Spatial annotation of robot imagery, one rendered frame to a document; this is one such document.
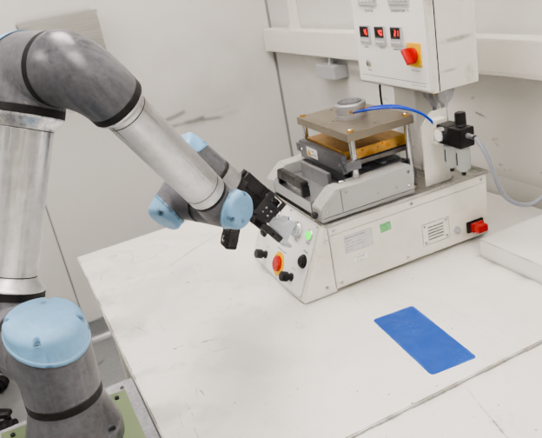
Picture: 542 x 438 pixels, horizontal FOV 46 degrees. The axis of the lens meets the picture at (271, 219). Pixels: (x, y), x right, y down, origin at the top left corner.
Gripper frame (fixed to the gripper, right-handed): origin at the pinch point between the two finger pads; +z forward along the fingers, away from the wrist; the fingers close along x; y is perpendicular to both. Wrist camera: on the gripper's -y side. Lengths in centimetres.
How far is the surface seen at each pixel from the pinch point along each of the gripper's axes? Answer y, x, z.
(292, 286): -6.4, 2.2, 10.2
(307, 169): 18.6, 15.4, 0.2
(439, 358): 2.1, -39.9, 18.3
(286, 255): -1.6, 9.0, 7.4
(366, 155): 28.8, 1.8, 2.4
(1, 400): -126, 131, 20
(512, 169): 58, 11, 49
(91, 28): 18, 144, -46
